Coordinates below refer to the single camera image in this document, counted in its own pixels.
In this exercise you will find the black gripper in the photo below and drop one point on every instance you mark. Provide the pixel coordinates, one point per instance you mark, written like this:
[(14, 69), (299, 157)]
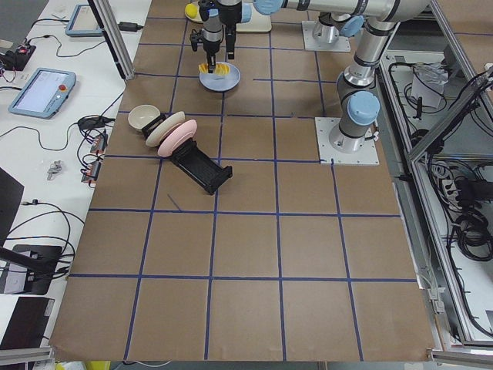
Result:
[(231, 15), (211, 46)]

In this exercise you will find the sliced bread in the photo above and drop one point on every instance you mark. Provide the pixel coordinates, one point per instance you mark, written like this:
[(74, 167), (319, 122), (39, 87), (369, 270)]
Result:
[(220, 69)]

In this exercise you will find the blue plate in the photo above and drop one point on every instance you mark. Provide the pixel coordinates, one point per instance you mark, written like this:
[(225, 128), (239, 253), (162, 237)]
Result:
[(221, 84)]

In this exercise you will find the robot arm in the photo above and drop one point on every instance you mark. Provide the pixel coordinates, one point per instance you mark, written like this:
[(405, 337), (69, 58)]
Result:
[(322, 61), (220, 19)]

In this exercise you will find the pink plate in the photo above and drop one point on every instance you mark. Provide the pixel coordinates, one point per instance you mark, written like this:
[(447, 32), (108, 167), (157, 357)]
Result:
[(177, 137)]

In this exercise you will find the cream plate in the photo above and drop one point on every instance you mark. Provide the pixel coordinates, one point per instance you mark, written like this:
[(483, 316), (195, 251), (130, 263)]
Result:
[(165, 128)]

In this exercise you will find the cream tray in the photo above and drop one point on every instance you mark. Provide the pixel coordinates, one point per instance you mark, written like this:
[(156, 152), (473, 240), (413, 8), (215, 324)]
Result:
[(257, 23)]

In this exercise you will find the yellow lemon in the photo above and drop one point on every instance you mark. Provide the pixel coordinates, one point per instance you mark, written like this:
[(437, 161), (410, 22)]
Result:
[(192, 12)]

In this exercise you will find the black power adapter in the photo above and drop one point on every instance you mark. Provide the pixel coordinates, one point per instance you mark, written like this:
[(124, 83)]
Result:
[(129, 26)]

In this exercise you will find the cream bowl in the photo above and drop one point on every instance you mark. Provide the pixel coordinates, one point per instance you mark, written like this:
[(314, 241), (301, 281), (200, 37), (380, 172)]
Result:
[(141, 116)]

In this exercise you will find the black dish rack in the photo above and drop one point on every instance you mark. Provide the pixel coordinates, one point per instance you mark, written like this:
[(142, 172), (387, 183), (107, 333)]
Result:
[(194, 162)]

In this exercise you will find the small teach pendant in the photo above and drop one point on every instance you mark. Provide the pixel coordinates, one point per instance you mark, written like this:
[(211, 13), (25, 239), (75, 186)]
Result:
[(82, 23)]

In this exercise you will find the large teach pendant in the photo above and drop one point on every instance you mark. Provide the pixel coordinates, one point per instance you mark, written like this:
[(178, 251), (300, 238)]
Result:
[(44, 93)]

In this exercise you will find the black monitor stand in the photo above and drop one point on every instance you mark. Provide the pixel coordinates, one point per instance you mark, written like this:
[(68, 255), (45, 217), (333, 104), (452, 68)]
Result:
[(29, 268)]

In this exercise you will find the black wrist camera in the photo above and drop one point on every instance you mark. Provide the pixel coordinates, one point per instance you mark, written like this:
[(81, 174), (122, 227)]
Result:
[(195, 39)]

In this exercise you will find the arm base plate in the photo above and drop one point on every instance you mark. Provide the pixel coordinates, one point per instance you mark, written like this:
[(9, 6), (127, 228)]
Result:
[(336, 148), (319, 37)]

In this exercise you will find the aluminium frame post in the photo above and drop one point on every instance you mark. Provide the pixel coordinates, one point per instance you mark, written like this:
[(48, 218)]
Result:
[(106, 20)]

